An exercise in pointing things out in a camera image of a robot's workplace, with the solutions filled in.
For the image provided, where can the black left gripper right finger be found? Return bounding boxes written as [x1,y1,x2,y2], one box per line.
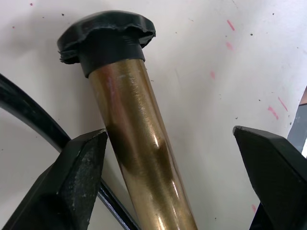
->
[233,125,307,230]

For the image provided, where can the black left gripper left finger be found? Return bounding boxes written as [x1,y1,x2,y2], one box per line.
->
[0,128,108,230]

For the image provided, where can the gold hand pump black handle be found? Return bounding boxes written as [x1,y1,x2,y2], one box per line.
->
[56,10,199,230]

